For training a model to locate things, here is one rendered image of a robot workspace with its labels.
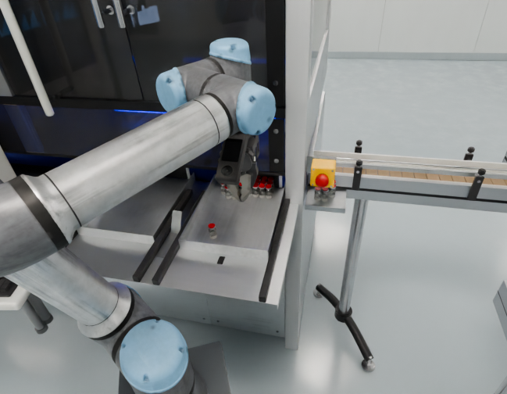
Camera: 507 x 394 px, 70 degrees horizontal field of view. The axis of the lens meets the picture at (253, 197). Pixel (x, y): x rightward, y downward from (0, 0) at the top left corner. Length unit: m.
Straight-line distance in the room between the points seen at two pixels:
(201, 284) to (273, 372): 0.92
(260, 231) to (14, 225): 0.77
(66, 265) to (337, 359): 1.43
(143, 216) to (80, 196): 0.78
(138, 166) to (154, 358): 0.38
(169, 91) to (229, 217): 0.60
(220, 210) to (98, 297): 0.57
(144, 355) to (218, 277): 0.33
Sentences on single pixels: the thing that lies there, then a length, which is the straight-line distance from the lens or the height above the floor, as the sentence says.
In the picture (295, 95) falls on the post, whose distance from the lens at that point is 1.01.
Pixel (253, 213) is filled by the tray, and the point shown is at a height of 0.88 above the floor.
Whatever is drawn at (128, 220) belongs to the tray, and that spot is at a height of 0.88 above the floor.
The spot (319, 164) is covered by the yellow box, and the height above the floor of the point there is 1.03.
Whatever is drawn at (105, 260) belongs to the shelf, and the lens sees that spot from 1.13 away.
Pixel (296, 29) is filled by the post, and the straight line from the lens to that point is 0.97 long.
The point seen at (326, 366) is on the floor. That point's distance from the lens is 1.85.
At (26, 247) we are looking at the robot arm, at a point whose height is 1.36.
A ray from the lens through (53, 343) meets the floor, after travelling 2.19.
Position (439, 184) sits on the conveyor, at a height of 0.93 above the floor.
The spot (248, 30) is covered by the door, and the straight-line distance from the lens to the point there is 1.00.
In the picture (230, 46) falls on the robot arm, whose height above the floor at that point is 1.45.
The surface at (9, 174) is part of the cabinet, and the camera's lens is 1.59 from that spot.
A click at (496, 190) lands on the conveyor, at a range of 1.35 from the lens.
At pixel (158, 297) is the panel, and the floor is 0.24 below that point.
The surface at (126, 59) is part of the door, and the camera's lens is 1.16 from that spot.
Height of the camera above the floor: 1.62
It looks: 37 degrees down
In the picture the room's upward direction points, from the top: 4 degrees counter-clockwise
